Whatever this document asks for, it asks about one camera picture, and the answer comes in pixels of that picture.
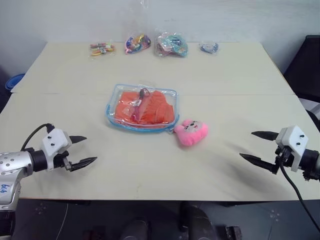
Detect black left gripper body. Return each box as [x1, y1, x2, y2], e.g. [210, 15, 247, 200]
[52, 150, 73, 172]

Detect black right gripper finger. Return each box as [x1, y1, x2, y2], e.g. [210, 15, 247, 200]
[251, 131, 280, 142]
[239, 153, 277, 174]

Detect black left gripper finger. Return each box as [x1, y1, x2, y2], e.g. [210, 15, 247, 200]
[68, 156, 98, 173]
[69, 135, 88, 144]

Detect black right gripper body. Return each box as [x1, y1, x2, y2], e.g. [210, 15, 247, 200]
[271, 146, 293, 175]

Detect clear pouch with orange contents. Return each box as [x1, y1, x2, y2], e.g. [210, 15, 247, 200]
[104, 79, 181, 133]

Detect orange garment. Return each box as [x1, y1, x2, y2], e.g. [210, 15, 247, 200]
[114, 90, 175, 126]

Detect small colourful packet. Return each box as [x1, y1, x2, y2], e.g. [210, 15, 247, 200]
[88, 41, 117, 59]

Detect black chair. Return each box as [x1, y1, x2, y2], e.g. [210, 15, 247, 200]
[283, 34, 320, 123]

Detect dark rounded robot foot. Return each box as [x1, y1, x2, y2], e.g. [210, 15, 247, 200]
[177, 201, 221, 240]

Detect blue round object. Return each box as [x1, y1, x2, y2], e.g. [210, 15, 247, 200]
[5, 73, 26, 90]

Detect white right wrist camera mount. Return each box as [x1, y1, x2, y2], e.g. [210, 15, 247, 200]
[275, 125, 310, 173]

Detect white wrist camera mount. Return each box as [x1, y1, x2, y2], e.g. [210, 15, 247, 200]
[275, 125, 310, 173]
[41, 129, 73, 170]

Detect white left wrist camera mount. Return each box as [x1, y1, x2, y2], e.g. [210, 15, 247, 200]
[41, 129, 73, 170]

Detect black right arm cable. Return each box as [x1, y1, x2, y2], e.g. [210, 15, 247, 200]
[279, 149, 320, 235]

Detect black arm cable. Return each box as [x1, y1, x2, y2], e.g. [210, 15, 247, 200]
[20, 123, 55, 152]
[279, 149, 320, 235]

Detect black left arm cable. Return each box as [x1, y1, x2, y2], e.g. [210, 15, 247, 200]
[20, 123, 55, 152]

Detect pink plush bunny keychain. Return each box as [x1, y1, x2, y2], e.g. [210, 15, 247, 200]
[173, 118, 209, 148]

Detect small blue bracelet packet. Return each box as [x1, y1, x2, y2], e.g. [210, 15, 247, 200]
[198, 41, 221, 56]

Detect bag of colourful hair ties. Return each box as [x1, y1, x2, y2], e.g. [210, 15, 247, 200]
[153, 28, 190, 58]

